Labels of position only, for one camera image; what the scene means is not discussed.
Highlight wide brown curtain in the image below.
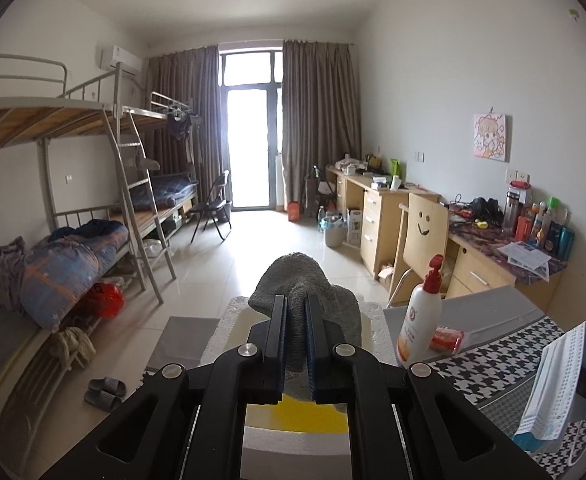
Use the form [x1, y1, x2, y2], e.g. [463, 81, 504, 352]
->
[280, 40, 364, 211]

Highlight wooden smiley face chair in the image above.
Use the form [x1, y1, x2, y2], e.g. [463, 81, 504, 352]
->
[385, 192, 450, 308]

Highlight grey slipper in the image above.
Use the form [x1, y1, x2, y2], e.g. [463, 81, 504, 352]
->
[84, 391, 124, 412]
[89, 377, 128, 397]

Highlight yellowish crumpled cloth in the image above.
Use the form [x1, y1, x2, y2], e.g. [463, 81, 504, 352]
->
[53, 327, 96, 371]

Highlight red snack packet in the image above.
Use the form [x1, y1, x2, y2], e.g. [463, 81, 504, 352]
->
[433, 326, 466, 353]

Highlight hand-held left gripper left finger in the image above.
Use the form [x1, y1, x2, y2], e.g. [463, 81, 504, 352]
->
[38, 294, 289, 480]

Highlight narrow brown curtain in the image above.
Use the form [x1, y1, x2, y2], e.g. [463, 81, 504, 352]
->
[145, 45, 222, 211]

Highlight pink wall poster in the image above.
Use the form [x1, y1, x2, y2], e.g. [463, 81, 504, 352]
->
[472, 113, 510, 162]

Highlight black folding chair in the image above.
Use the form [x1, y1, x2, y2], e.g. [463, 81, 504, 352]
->
[190, 170, 234, 245]

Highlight small metal bunk bed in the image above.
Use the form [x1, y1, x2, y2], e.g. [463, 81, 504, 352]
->
[123, 91, 201, 241]

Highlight white foam box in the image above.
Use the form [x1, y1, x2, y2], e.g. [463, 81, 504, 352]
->
[200, 296, 401, 480]

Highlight white desk box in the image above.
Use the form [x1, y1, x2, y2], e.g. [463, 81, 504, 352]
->
[334, 157, 364, 176]

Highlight black headphones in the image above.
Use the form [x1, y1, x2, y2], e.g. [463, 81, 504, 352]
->
[468, 197, 504, 226]

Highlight wooden desk with drawers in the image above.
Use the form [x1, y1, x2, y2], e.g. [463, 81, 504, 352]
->
[325, 165, 441, 278]

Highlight folding hand cart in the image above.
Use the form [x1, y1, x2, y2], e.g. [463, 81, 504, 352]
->
[303, 165, 339, 211]

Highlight red plastic bag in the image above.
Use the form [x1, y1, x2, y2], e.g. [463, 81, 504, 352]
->
[80, 282, 125, 318]

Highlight wooden desk with patterned top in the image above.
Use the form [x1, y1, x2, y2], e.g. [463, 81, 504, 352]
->
[443, 210, 571, 311]

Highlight metal bed ladder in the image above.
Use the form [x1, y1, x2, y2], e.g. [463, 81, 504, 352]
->
[100, 107, 178, 306]

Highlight glass balcony door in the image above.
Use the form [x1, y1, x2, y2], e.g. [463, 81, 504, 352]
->
[218, 47, 286, 211]

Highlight white air conditioner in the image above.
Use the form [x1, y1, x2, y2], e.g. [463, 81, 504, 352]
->
[98, 45, 144, 77]

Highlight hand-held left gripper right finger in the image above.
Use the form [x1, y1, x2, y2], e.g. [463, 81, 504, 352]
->
[305, 294, 549, 480]

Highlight white pump lotion bottle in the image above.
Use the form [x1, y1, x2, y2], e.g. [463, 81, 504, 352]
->
[395, 254, 446, 370]

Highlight row of toiletry bottles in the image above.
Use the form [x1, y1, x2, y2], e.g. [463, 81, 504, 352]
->
[503, 182, 576, 261]

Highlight dark blue plaid bedding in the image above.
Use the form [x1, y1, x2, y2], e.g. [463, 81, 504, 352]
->
[145, 172, 199, 211]

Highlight houndstooth tablecloth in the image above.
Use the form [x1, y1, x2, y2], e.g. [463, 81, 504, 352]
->
[143, 287, 586, 480]

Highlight large metal bunk bed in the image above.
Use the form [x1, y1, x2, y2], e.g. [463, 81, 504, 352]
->
[0, 55, 179, 441]

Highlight patterned blue quilt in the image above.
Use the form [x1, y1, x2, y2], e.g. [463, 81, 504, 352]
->
[0, 220, 130, 331]

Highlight printed papers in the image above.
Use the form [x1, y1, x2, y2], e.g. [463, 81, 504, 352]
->
[496, 241, 554, 281]

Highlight pale grey towel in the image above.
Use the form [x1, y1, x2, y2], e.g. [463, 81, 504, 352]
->
[248, 251, 364, 401]

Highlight hanging dark clothes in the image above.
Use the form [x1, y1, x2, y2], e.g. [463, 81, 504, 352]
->
[165, 110, 196, 163]

